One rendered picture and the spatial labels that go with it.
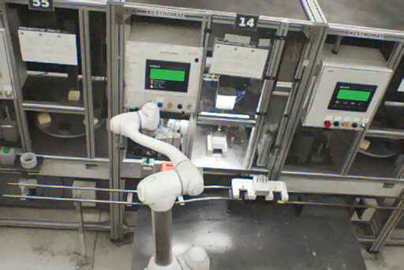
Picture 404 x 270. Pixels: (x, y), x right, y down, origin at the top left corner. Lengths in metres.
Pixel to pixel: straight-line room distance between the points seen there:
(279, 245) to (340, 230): 0.48
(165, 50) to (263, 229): 1.38
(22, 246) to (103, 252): 0.62
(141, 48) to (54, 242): 1.90
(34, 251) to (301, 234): 2.02
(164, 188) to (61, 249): 1.77
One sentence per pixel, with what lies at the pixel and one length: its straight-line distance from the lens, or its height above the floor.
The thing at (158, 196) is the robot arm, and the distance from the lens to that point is 2.17.
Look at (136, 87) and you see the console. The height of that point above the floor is 1.53.
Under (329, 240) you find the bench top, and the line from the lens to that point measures 3.23.
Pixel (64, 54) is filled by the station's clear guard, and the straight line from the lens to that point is 2.65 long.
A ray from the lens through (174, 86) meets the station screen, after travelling 2.62.
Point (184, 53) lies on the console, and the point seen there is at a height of 1.79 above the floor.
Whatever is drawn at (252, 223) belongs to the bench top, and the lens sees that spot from 3.14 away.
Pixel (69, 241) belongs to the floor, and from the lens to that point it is 3.82.
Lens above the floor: 3.10
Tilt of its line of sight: 41 degrees down
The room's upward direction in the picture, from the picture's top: 10 degrees clockwise
